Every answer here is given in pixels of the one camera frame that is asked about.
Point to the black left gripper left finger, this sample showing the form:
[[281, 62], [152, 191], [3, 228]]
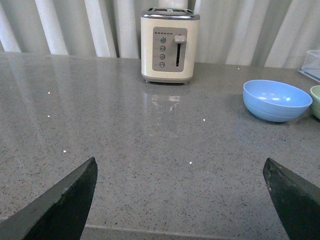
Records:
[[58, 214]]

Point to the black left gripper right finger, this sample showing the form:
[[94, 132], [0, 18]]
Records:
[[296, 201]]

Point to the blue plastic bowl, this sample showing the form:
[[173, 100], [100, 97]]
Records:
[[275, 101]]

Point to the green plastic bowl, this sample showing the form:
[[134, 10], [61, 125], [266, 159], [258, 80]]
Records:
[[315, 106]]

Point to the clear container lid blue seal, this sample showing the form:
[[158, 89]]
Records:
[[309, 75]]

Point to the clear plastic food container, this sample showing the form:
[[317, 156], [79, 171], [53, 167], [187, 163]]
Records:
[[311, 63]]

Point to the cream two-slot toaster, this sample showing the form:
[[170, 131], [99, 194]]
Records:
[[169, 39]]

